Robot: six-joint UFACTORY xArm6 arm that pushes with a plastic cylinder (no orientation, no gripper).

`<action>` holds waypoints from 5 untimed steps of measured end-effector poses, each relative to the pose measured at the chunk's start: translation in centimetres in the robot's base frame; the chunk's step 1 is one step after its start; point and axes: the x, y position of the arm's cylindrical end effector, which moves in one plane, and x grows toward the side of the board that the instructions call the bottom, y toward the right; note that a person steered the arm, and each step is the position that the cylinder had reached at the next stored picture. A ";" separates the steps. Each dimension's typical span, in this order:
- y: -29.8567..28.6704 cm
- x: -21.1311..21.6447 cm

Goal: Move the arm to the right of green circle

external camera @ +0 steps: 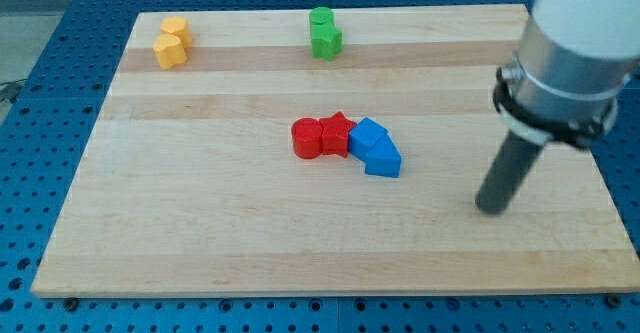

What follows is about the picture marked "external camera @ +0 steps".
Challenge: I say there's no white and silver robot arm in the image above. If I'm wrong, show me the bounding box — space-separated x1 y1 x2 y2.
493 0 639 149

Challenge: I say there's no wooden board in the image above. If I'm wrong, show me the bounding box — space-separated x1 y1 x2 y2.
31 5 639 298

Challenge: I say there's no red cylinder block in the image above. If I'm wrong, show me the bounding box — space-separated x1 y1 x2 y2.
291 117 323 159

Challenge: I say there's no red star block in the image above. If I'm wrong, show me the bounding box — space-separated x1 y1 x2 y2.
319 111 357 157

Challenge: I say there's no blue cube block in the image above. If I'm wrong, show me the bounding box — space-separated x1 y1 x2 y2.
348 117 388 161

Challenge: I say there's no blue triangle block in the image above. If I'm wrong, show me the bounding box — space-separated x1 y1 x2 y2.
364 135 402 178

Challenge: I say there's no green star block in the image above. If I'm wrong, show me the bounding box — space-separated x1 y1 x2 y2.
310 23 342 61

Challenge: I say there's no green cylinder block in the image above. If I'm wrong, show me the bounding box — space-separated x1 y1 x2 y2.
309 6 335 26

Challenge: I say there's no yellow heart block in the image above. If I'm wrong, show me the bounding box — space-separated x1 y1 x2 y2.
153 33 187 69

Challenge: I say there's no yellow hexagon block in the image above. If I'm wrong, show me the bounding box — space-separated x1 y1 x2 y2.
160 15 193 48

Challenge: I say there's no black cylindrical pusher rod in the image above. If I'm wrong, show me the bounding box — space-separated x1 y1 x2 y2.
475 132 543 215

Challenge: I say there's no blue perforated table mat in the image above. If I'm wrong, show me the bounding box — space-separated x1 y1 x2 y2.
1 0 639 332

